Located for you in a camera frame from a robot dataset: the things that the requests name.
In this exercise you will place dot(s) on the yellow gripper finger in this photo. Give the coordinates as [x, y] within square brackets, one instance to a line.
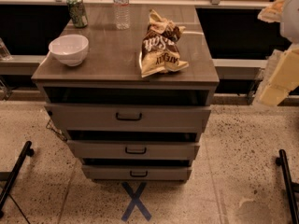
[283, 80]
[272, 13]

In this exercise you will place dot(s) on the grey drawer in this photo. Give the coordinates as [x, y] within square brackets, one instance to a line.
[88, 149]
[129, 118]
[137, 173]

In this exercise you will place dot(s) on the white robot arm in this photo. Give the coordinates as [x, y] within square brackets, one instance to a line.
[289, 28]

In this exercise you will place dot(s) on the grey drawer cabinet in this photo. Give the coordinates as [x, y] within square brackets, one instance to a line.
[111, 75]

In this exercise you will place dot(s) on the grey bottom drawer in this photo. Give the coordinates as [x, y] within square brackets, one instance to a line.
[137, 173]

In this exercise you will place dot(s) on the grey top drawer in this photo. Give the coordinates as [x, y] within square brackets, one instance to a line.
[129, 118]

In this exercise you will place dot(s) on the brown chip bag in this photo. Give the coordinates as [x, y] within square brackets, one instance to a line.
[159, 53]

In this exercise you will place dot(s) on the clear plastic water bottle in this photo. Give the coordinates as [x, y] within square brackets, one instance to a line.
[122, 14]

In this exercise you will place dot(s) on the blue tape cross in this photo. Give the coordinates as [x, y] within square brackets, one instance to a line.
[135, 201]

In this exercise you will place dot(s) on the green soda can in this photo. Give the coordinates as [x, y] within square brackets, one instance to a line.
[77, 13]

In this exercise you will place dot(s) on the white ceramic bowl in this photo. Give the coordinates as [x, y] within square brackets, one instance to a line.
[70, 50]

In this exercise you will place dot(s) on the black left stand leg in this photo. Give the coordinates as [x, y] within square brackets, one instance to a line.
[9, 177]

